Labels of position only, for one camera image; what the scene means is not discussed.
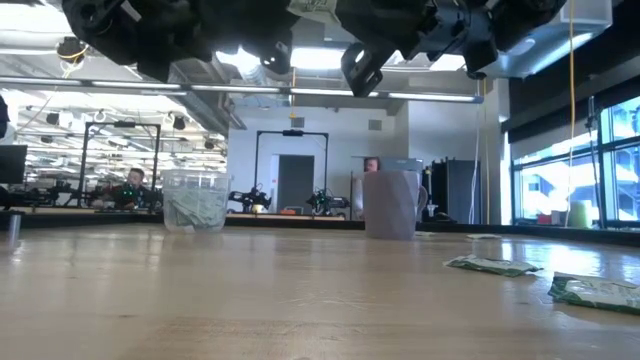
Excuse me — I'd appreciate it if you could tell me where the black round ceiling device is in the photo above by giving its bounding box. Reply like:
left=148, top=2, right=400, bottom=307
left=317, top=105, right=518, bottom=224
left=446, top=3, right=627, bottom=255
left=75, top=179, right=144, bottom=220
left=55, top=36, right=90, bottom=65

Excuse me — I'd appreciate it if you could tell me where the clear plastic cup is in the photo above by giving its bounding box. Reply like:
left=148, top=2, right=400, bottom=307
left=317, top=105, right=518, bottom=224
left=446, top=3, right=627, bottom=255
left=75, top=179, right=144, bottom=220
left=160, top=168, right=231, bottom=234

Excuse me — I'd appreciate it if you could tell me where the purple mug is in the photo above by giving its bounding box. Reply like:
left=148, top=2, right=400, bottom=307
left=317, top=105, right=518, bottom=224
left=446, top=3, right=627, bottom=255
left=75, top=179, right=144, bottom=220
left=362, top=168, right=430, bottom=241

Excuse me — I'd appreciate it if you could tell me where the window with black frame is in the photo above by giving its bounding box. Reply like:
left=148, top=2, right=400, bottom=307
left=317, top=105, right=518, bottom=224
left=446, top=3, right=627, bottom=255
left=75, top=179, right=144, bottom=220
left=510, top=94, right=640, bottom=229

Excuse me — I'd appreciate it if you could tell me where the long ceiling light bar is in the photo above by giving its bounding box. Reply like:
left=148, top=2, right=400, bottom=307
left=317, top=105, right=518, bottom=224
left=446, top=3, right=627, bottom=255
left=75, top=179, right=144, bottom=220
left=0, top=74, right=485, bottom=104

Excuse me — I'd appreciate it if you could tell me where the person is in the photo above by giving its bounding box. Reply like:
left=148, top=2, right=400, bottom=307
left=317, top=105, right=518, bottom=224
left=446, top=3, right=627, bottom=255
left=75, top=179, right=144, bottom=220
left=352, top=156, right=382, bottom=221
left=92, top=167, right=164, bottom=210

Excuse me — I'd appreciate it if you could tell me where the black gantry frame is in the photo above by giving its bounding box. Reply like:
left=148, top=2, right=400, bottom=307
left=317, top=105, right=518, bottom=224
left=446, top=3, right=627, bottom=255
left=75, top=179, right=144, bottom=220
left=253, top=128, right=330, bottom=215
left=78, top=121, right=162, bottom=209

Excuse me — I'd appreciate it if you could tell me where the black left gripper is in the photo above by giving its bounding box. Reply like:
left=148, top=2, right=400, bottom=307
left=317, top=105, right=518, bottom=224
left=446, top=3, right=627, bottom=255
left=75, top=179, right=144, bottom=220
left=134, top=0, right=302, bottom=85

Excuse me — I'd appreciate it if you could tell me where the grey metal post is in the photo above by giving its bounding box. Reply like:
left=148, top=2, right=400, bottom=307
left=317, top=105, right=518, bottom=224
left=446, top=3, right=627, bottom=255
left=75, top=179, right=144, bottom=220
left=6, top=212, right=23, bottom=250

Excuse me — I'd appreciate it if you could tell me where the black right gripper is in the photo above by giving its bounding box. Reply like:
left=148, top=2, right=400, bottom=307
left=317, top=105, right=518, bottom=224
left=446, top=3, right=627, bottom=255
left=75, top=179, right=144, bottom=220
left=335, top=0, right=501, bottom=99

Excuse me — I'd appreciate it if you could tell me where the grey metal box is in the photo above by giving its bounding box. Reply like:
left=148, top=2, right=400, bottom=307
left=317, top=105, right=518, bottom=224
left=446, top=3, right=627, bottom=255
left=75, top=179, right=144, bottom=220
left=380, top=155, right=425, bottom=174

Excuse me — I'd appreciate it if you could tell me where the large rectangular silver duct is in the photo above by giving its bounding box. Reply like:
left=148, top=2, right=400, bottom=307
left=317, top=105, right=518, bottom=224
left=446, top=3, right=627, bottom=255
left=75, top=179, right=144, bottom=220
left=499, top=0, right=614, bottom=79

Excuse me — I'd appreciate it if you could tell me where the black tall cabinet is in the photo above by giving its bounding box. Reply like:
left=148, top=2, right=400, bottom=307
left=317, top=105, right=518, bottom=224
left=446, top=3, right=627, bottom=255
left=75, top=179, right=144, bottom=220
left=429, top=158, right=482, bottom=225

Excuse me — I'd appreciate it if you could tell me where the black computer monitor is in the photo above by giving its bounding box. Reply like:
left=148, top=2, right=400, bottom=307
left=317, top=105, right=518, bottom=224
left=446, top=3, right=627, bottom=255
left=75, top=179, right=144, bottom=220
left=0, top=144, right=29, bottom=185

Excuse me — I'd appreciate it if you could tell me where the yellow green cylinder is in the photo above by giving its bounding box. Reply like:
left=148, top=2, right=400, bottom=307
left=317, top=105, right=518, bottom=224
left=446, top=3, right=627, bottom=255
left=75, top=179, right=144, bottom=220
left=569, top=200, right=594, bottom=229

